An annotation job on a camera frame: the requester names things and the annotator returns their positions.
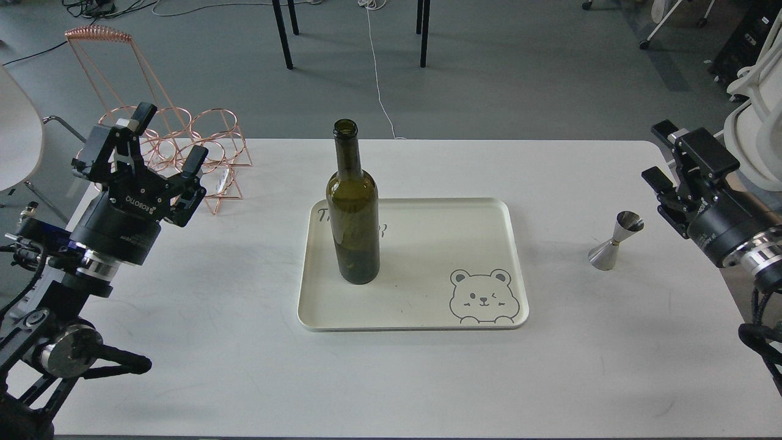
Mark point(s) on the rolling chair base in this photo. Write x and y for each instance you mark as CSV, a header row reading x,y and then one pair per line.
x,y
647,26

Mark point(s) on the black table legs left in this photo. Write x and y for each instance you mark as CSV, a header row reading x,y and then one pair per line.
x,y
282,30

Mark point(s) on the black equipment case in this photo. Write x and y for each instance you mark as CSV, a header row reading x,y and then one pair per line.
x,y
743,47

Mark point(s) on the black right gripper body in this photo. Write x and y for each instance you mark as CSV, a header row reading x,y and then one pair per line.
x,y
729,222

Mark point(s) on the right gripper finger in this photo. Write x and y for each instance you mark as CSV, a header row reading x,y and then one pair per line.
x,y
678,205
699,163

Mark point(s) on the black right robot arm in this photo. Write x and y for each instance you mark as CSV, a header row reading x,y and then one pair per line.
x,y
760,258

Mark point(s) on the black table legs right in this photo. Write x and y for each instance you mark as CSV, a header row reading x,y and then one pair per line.
x,y
422,26

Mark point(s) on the black table legs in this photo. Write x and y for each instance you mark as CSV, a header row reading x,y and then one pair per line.
x,y
282,30
422,26

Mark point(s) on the cream bear serving tray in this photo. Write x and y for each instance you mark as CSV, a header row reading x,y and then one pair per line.
x,y
446,264

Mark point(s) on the steel double jigger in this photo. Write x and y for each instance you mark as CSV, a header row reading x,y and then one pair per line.
x,y
604,256

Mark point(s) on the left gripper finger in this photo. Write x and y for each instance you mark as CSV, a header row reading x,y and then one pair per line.
x,y
112,155
183,192

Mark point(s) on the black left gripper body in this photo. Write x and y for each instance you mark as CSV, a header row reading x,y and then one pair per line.
x,y
123,220

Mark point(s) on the dark green wine bottle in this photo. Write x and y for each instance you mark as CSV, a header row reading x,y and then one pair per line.
x,y
353,200

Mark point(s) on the white office chair right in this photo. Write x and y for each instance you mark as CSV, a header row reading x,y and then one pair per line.
x,y
752,132

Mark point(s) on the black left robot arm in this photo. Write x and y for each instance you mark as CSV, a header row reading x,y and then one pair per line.
x,y
47,347

